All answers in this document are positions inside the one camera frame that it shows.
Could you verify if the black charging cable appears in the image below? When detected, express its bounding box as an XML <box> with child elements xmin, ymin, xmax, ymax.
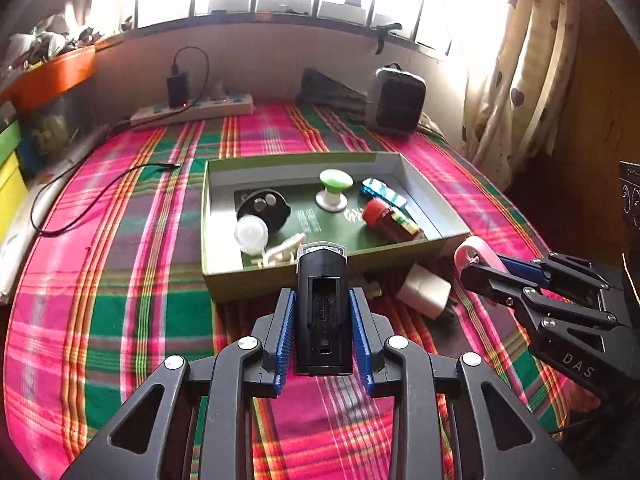
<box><xmin>29</xmin><ymin>45</ymin><xmax>212</xmax><ymax>239</ymax></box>

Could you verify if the green cardboard tray box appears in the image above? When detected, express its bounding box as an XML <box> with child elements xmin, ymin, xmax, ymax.
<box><xmin>201</xmin><ymin>152</ymin><xmax>471</xmax><ymax>302</ymax></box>

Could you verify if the black rectangular device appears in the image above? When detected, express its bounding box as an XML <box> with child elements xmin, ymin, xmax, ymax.
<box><xmin>294</xmin><ymin>242</ymin><xmax>352</xmax><ymax>376</ymax></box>

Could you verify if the white small charger block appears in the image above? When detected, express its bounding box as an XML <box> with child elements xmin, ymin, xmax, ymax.
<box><xmin>396</xmin><ymin>263</ymin><xmax>451</xmax><ymax>320</ymax></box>

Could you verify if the plaid pink green tablecloth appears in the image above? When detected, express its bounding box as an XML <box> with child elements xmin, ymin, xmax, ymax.
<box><xmin>1</xmin><ymin>102</ymin><xmax>577</xmax><ymax>479</ymax></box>

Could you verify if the black round disc gadget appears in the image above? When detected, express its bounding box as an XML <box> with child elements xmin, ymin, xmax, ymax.
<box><xmin>236</xmin><ymin>188</ymin><xmax>292</xmax><ymax>234</ymax></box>

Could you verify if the pink white clip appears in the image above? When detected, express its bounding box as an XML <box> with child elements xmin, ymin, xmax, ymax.
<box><xmin>252</xmin><ymin>233</ymin><xmax>306</xmax><ymax>268</ymax></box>

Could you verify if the green top white knob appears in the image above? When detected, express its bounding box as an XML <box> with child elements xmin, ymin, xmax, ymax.
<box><xmin>314</xmin><ymin>168</ymin><xmax>354</xmax><ymax>214</ymax></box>

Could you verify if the grey small fan heater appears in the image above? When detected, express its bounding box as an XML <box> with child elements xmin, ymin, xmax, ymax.
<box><xmin>364</xmin><ymin>63</ymin><xmax>426</xmax><ymax>136</ymax></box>

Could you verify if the yellow green box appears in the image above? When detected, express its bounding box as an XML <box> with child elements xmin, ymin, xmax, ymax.
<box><xmin>0</xmin><ymin>122</ymin><xmax>27</xmax><ymax>240</ymax></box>

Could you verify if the black folded item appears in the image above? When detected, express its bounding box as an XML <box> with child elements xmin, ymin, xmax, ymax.
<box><xmin>295</xmin><ymin>68</ymin><xmax>366</xmax><ymax>116</ymax></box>

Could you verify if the black charger adapter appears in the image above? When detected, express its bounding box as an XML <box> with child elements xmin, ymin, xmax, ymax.
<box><xmin>166</xmin><ymin>72</ymin><xmax>190</xmax><ymax>110</ymax></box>

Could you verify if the red cap spice bottle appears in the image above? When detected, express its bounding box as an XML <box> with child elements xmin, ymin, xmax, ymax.
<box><xmin>362</xmin><ymin>198</ymin><xmax>423</xmax><ymax>243</ymax></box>

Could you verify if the blue transparent plastic case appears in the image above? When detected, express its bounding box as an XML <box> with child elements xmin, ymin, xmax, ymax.
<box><xmin>360</xmin><ymin>178</ymin><xmax>408</xmax><ymax>209</ymax></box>

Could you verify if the cream patterned curtain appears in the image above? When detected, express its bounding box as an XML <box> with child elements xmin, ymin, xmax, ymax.
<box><xmin>462</xmin><ymin>0</ymin><xmax>580</xmax><ymax>190</ymax></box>

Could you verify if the orange tray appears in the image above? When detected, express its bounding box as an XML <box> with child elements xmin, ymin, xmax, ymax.
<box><xmin>1</xmin><ymin>46</ymin><xmax>96</xmax><ymax>114</ymax></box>

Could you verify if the white power strip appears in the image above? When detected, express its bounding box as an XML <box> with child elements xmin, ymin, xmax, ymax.
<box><xmin>130</xmin><ymin>93</ymin><xmax>254</xmax><ymax>128</ymax></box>

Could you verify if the white round lid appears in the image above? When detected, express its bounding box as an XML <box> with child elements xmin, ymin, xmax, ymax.
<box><xmin>234</xmin><ymin>214</ymin><xmax>269</xmax><ymax>256</ymax></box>

